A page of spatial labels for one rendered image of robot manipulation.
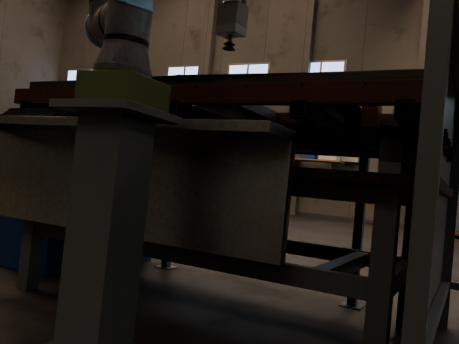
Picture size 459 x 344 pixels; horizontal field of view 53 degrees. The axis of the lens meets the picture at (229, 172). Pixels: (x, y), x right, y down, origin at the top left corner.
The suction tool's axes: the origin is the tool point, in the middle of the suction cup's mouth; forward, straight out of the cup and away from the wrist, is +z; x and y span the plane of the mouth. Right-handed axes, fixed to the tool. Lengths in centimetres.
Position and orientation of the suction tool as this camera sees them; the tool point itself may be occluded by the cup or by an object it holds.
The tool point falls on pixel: (228, 49)
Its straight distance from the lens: 159.4
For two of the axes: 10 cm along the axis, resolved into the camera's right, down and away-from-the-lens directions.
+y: -8.0, -0.9, 6.0
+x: -5.9, -0.7, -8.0
